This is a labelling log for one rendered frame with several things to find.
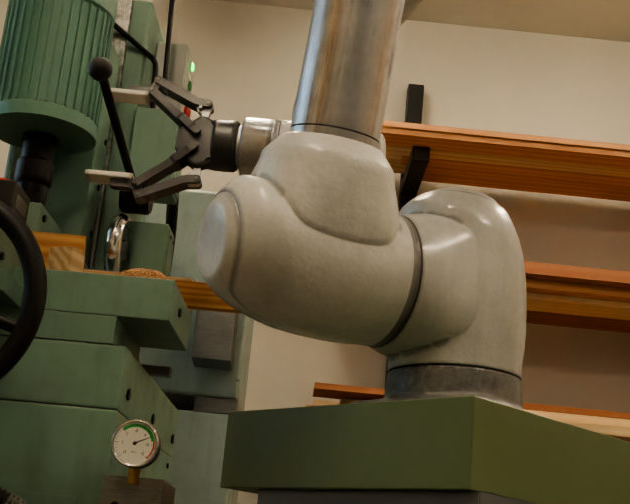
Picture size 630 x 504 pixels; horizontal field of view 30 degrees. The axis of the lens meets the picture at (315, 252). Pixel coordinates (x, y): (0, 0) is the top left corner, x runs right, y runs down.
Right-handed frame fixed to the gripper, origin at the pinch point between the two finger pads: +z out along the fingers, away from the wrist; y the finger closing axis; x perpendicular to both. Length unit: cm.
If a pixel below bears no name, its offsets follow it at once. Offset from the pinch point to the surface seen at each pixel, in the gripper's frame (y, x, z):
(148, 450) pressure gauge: -46.0, 1.3, -14.4
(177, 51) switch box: 40, -39, -1
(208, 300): -17.8, -17.3, -16.6
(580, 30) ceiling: 188, -233, -115
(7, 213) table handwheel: -21.3, 16.9, 5.5
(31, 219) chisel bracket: -9.2, -12.2, 11.6
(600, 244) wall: 104, -249, -127
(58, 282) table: -22.8, -2.2, 2.7
